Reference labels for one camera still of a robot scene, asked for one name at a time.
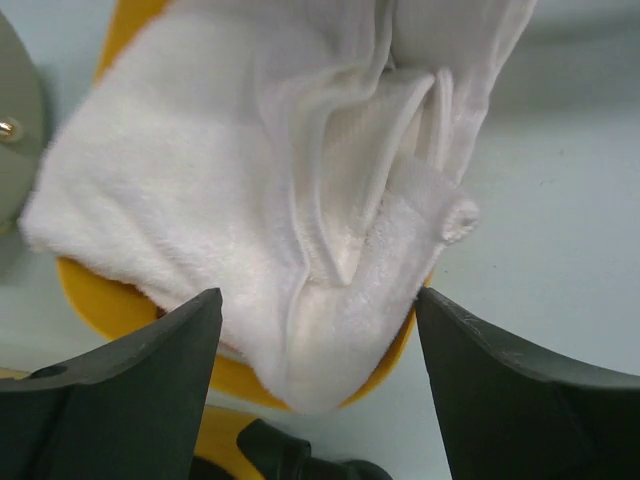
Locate yellow Pikachu suitcase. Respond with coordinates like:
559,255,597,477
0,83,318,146
189,406,390,480

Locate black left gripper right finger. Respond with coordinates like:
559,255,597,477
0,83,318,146
415,288,639,479

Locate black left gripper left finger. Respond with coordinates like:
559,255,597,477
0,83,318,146
1,289,222,479

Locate white towel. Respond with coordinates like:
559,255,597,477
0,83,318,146
20,1,534,413

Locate yellow plastic basket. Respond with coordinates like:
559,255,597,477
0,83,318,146
56,0,416,411

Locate white pastel mini drawer cabinet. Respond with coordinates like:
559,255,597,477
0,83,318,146
0,17,46,229

